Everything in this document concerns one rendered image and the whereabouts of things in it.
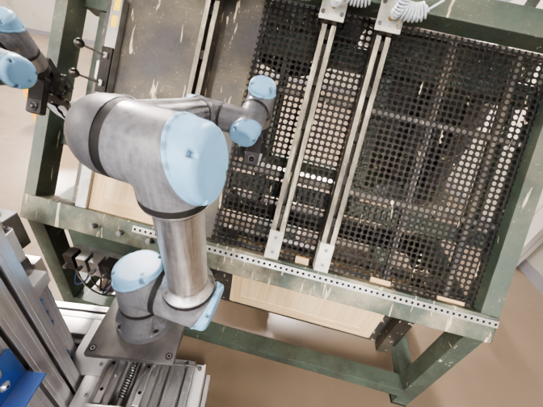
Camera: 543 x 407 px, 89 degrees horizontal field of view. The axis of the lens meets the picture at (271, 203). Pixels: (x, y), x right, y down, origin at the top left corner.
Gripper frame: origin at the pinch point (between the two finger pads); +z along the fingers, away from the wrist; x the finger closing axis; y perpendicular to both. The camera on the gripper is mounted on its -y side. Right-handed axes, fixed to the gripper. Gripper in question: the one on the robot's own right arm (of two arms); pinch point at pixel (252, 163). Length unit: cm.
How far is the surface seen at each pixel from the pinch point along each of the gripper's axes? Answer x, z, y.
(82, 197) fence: 75, 38, -9
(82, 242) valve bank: 74, 50, -26
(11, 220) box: 94, 33, -26
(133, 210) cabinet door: 51, 38, -11
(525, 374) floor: -214, 117, -59
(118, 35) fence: 68, -1, 54
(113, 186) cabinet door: 63, 35, -2
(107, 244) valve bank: 61, 46, -27
